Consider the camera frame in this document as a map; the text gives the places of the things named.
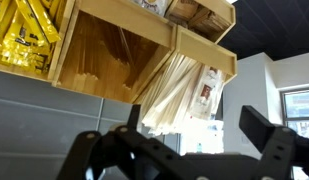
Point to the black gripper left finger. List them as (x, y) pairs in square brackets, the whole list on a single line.
[(94, 151)]

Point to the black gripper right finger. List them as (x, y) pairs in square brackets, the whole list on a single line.
[(277, 148)]

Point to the wooden compartment organizer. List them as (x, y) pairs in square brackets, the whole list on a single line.
[(200, 50)]

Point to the white printed box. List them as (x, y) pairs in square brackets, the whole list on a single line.
[(202, 136)]

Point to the white packet with brown label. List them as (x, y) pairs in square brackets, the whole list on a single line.
[(205, 93), (218, 75)]

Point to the pale stir stick bundle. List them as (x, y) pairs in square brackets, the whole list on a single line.
[(167, 96)]

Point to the yellow condiment packet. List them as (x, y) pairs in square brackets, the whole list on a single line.
[(0, 16), (37, 21), (24, 53)]

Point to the brown sugar packet stack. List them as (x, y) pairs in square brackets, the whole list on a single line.
[(200, 20)]

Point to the window with grey frame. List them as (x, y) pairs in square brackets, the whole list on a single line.
[(299, 110)]

